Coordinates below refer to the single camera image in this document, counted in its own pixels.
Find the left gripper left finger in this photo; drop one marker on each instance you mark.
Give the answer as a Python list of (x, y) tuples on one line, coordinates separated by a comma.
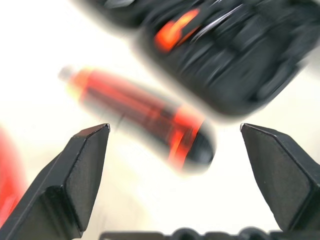
[(75, 180)]

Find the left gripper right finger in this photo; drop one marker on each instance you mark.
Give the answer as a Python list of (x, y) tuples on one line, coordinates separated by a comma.
[(282, 172)]

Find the silver metal tool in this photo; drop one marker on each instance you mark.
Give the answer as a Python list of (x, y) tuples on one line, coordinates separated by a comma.
[(220, 22)]

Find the black plastic tool case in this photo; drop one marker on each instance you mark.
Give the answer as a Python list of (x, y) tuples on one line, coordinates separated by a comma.
[(240, 75)]

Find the red rounded tool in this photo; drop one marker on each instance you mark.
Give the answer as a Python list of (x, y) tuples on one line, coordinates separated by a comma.
[(8, 172)]

